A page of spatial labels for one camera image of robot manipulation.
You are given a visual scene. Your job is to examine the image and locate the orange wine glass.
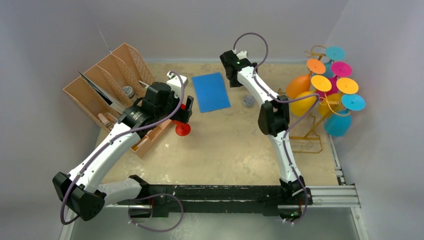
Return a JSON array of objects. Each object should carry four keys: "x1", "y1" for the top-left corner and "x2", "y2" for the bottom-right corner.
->
[{"x1": 285, "y1": 58, "x2": 326, "y2": 99}]

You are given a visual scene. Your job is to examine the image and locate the yellow-orange wine glass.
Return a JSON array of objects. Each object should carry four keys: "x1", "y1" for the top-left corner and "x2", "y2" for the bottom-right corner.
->
[{"x1": 290, "y1": 84, "x2": 317, "y2": 117}]

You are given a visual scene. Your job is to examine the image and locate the red wine glass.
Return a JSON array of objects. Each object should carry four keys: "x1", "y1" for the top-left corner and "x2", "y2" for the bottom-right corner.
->
[{"x1": 172, "y1": 120, "x2": 191, "y2": 137}]

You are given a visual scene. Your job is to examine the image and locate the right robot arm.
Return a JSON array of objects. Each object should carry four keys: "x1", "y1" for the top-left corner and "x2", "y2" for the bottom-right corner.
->
[{"x1": 219, "y1": 50, "x2": 312, "y2": 205}]

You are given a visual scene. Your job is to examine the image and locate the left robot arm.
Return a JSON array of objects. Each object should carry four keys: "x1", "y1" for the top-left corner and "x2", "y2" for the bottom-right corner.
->
[{"x1": 52, "y1": 78, "x2": 194, "y2": 225}]

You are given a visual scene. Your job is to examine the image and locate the teal wine glass rear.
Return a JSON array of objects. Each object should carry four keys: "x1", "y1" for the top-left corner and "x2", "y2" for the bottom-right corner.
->
[{"x1": 323, "y1": 46, "x2": 346, "y2": 78}]

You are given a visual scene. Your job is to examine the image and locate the teal wine glass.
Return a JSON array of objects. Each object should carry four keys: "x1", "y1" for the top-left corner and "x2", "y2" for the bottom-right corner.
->
[
  {"x1": 324, "y1": 94, "x2": 366, "y2": 137},
  {"x1": 323, "y1": 46, "x2": 346, "y2": 78}
]

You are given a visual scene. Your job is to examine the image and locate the yellow wine glass on rack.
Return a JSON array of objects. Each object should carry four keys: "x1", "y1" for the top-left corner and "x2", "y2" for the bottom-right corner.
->
[{"x1": 313, "y1": 75, "x2": 359, "y2": 119}]

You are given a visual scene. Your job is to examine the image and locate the magenta wine glass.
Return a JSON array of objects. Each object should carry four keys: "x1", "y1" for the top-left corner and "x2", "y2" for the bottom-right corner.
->
[{"x1": 307, "y1": 59, "x2": 352, "y2": 98}]

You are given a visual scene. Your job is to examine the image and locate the teal wine glass front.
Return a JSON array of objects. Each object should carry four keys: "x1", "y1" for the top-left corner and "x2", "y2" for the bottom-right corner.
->
[{"x1": 324, "y1": 94, "x2": 366, "y2": 137}]

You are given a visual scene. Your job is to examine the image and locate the blue rectangular card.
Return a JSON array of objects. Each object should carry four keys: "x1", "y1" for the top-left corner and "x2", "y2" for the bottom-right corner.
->
[{"x1": 192, "y1": 72, "x2": 231, "y2": 113}]

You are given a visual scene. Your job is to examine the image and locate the small clear glitter ball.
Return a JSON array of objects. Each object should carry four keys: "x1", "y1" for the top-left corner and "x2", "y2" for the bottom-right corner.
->
[{"x1": 242, "y1": 94, "x2": 256, "y2": 109}]

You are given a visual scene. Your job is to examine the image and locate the pink desk file organizer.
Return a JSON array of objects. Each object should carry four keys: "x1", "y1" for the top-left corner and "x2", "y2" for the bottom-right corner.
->
[{"x1": 62, "y1": 42, "x2": 182, "y2": 159}]

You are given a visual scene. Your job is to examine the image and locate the dark folder in organizer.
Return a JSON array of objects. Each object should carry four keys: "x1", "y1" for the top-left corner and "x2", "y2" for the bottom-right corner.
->
[{"x1": 78, "y1": 71, "x2": 124, "y2": 115}]

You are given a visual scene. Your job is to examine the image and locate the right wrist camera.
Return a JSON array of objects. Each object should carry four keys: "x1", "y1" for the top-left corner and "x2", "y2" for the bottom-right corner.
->
[{"x1": 232, "y1": 49, "x2": 249, "y2": 60}]

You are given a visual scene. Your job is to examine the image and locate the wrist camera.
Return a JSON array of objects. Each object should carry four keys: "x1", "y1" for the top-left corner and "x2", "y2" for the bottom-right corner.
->
[
  {"x1": 166, "y1": 71, "x2": 188, "y2": 98},
  {"x1": 232, "y1": 49, "x2": 249, "y2": 60}
]

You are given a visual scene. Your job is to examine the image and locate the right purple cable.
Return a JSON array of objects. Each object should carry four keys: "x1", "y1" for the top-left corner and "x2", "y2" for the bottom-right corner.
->
[{"x1": 233, "y1": 32, "x2": 321, "y2": 226}]

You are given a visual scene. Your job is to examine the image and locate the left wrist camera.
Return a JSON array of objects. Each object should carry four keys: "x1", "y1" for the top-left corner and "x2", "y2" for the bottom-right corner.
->
[{"x1": 166, "y1": 71, "x2": 188, "y2": 98}]

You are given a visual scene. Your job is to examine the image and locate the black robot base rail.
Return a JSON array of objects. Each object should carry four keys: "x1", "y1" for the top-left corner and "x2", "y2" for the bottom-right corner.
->
[{"x1": 118, "y1": 175, "x2": 313, "y2": 220}]

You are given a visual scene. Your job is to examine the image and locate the gold wire glass rack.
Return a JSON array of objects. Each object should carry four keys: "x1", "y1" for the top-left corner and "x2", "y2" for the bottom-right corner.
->
[{"x1": 278, "y1": 45, "x2": 329, "y2": 154}]

